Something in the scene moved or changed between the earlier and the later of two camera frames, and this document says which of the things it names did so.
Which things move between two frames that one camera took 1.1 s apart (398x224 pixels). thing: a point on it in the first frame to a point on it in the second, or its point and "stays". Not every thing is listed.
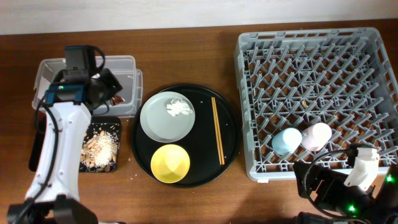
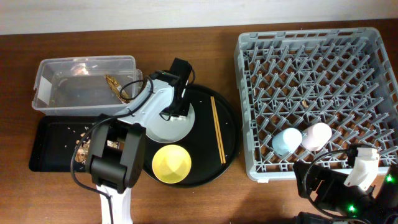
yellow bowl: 170,163 stays
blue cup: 286,141 stays
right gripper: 332,182 stays
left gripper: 116,85 to 185,108
